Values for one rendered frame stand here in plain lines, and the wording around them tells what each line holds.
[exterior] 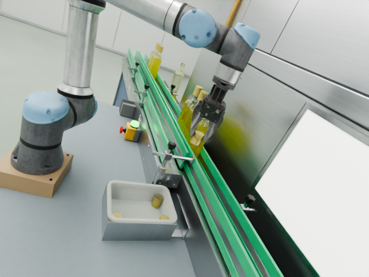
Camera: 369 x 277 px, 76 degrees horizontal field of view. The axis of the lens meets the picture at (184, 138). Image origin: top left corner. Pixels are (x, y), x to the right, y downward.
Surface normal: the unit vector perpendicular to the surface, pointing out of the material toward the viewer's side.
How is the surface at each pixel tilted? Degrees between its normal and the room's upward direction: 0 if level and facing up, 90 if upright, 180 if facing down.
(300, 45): 90
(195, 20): 89
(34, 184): 90
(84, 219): 0
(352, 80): 90
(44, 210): 0
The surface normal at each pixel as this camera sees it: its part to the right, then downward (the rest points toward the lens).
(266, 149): -0.88, -0.18
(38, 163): 0.51, 0.26
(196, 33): -0.23, 0.34
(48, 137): 0.63, 0.55
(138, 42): 0.28, 0.53
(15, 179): 0.07, 0.48
